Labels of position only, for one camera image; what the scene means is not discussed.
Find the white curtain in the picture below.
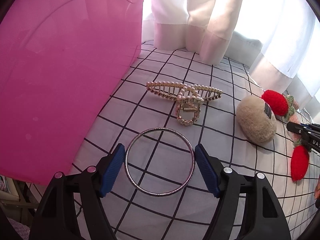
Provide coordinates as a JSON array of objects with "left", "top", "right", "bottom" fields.
[{"left": 142, "top": 0, "right": 319, "bottom": 107}]

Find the large silver bangle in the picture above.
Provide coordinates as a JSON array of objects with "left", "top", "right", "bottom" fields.
[{"left": 124, "top": 127, "right": 195, "bottom": 198}]

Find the pink plastic tub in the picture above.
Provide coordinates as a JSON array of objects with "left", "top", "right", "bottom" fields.
[{"left": 1, "top": 0, "right": 143, "bottom": 184}]

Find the pink strawberry headband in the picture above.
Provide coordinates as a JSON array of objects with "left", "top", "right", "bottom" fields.
[{"left": 261, "top": 90, "right": 311, "bottom": 181}]

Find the beige fluffy pompom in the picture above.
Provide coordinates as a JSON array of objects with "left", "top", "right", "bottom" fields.
[{"left": 236, "top": 95, "right": 277, "bottom": 145}]

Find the white black grid cloth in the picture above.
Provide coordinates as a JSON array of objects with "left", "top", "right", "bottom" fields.
[{"left": 26, "top": 39, "right": 320, "bottom": 240}]

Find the pearl hair claw clip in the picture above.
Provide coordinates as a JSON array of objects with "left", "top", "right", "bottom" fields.
[{"left": 146, "top": 81, "right": 222, "bottom": 126}]

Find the person's hand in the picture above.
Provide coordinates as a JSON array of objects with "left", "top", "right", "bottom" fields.
[{"left": 314, "top": 178, "right": 320, "bottom": 199}]

